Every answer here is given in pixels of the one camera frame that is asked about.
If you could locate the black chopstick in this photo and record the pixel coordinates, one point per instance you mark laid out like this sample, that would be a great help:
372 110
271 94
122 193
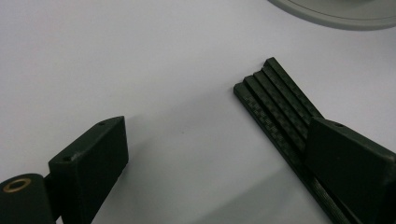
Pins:
264 121
274 112
289 85
280 99

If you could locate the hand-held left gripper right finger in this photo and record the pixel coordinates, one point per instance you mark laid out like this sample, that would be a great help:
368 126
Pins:
351 168

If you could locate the white round plate rim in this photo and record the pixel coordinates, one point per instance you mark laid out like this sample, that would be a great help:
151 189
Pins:
342 15

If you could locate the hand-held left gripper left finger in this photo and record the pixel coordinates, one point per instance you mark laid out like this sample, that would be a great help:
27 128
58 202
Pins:
90 161

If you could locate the white table cover sheet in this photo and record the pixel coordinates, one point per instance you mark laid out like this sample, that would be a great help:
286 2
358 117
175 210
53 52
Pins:
93 46

